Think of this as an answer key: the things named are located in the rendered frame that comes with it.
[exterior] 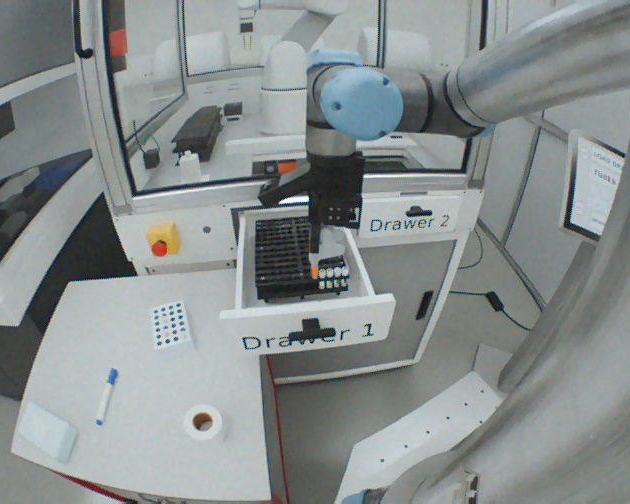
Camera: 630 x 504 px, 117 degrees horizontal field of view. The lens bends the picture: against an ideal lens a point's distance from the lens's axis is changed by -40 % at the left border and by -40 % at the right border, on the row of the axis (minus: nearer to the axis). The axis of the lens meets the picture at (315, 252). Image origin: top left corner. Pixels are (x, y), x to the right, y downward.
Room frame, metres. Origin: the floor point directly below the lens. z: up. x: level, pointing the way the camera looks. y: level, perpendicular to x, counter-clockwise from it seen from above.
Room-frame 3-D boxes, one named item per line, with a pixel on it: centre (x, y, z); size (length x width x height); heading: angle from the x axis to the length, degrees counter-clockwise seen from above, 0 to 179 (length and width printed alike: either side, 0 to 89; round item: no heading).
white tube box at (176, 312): (0.40, 0.32, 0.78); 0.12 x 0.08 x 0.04; 25
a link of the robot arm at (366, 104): (0.36, -0.06, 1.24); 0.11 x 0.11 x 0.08; 9
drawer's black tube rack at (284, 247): (0.54, 0.04, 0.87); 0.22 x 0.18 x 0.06; 8
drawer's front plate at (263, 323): (0.34, 0.01, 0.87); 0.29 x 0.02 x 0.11; 98
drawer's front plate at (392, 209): (0.70, -0.26, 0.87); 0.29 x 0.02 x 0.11; 98
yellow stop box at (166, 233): (0.59, 0.38, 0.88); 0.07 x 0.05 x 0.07; 98
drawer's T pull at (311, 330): (0.31, 0.01, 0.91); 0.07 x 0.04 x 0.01; 98
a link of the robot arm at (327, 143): (0.45, -0.02, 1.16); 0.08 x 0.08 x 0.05
